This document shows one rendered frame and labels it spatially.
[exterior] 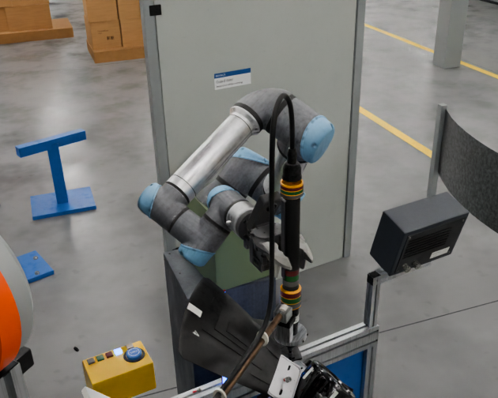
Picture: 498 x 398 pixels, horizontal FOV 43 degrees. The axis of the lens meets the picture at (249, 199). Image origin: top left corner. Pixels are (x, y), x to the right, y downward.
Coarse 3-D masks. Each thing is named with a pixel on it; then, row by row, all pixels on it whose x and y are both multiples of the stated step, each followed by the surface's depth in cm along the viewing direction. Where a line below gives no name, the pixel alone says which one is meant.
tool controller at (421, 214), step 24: (384, 216) 189; (408, 216) 188; (432, 216) 190; (456, 216) 191; (384, 240) 192; (408, 240) 185; (432, 240) 192; (456, 240) 201; (384, 264) 195; (408, 264) 195
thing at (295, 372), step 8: (280, 360) 129; (288, 360) 130; (280, 368) 128; (296, 368) 130; (280, 376) 127; (296, 376) 130; (272, 384) 125; (280, 384) 127; (288, 384) 128; (296, 384) 129; (272, 392) 125; (288, 392) 127
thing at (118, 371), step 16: (112, 352) 163; (144, 352) 162; (96, 368) 158; (112, 368) 158; (128, 368) 158; (144, 368) 159; (96, 384) 153; (112, 384) 156; (128, 384) 158; (144, 384) 161
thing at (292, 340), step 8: (280, 304) 127; (280, 312) 125; (288, 312) 125; (272, 320) 127; (288, 320) 125; (280, 328) 129; (288, 328) 126; (304, 328) 134; (280, 336) 130; (288, 336) 129; (296, 336) 131; (304, 336) 131; (288, 344) 130; (296, 344) 130
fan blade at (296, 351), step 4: (256, 320) 161; (260, 320) 162; (260, 324) 159; (268, 324) 160; (272, 332) 154; (272, 336) 152; (276, 340) 150; (280, 344) 148; (284, 348) 146; (296, 348) 147; (284, 352) 145; (292, 352) 145; (296, 352) 145; (288, 356) 143; (292, 356) 143; (296, 356) 143; (300, 356) 144; (292, 360) 142; (296, 360) 142
